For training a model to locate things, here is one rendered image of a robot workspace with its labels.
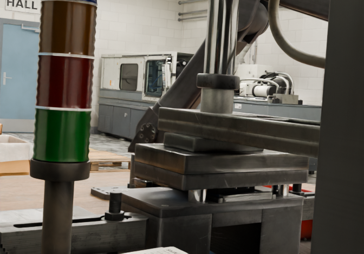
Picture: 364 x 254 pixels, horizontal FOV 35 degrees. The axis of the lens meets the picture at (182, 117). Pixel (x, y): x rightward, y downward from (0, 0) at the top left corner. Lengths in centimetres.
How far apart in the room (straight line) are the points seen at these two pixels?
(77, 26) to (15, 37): 1139
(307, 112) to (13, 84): 609
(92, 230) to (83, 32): 22
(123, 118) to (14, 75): 231
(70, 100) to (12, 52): 1136
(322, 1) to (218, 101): 36
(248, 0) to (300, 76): 908
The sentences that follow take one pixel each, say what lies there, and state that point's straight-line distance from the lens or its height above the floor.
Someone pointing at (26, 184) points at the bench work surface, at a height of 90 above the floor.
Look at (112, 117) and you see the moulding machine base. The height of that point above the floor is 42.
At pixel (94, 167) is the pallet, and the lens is 711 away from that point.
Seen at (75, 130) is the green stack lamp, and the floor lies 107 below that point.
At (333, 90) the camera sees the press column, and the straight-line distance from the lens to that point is 45.
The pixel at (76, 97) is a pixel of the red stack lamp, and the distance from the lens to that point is 38.
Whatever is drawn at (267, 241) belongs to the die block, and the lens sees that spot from 67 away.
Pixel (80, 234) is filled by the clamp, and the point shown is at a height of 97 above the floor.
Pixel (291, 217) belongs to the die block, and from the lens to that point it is 69.
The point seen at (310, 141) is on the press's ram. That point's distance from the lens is 50.
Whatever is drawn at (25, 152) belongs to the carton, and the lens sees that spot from 418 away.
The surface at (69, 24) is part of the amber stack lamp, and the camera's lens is 38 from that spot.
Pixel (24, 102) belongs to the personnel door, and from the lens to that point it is 1181.
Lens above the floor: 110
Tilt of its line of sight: 3 degrees down
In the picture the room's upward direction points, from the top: 4 degrees clockwise
